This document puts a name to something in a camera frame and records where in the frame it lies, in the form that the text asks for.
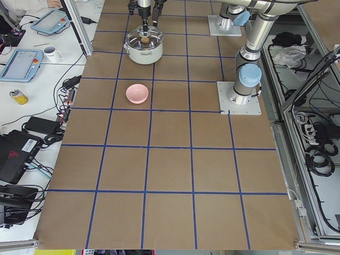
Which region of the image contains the yellow drink can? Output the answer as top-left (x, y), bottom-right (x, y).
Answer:
top-left (9, 89), bottom-right (29, 105)

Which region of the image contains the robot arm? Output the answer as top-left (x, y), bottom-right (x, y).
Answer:
top-left (220, 1), bottom-right (309, 105)
top-left (137, 0), bottom-right (151, 37)

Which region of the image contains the black power brick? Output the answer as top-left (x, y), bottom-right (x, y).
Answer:
top-left (23, 116), bottom-right (61, 134)

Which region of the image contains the blue teach pendant near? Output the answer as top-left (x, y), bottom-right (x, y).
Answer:
top-left (1, 49), bottom-right (44, 82)

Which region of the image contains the aluminium frame post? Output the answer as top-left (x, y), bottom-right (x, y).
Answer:
top-left (61, 0), bottom-right (93, 58)

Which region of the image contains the blue teach pendant far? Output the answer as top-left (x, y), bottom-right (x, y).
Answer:
top-left (30, 10), bottom-right (70, 35)

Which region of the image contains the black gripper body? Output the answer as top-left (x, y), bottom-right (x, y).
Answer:
top-left (154, 0), bottom-right (166, 11)
top-left (138, 6), bottom-right (150, 19)

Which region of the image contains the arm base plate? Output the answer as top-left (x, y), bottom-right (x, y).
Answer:
top-left (217, 81), bottom-right (262, 115)
top-left (208, 15), bottom-right (242, 37)

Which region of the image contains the white cloth pile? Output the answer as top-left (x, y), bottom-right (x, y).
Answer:
top-left (273, 46), bottom-right (307, 68)

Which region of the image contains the white mug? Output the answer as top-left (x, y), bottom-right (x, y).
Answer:
top-left (43, 46), bottom-right (64, 64)

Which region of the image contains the blue teach pendant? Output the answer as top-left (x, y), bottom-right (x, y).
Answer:
top-left (30, 10), bottom-right (70, 35)
top-left (1, 49), bottom-right (44, 82)

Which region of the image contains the black laptop computer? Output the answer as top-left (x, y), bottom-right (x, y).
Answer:
top-left (1, 130), bottom-right (43, 184)

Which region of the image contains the glass pot lid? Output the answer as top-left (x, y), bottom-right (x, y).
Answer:
top-left (126, 26), bottom-right (163, 50)

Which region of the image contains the pink bowl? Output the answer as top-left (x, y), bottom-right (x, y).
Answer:
top-left (125, 83), bottom-right (149, 104)

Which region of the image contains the mint green electric pot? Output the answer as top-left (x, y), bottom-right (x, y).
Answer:
top-left (124, 40), bottom-right (163, 65)

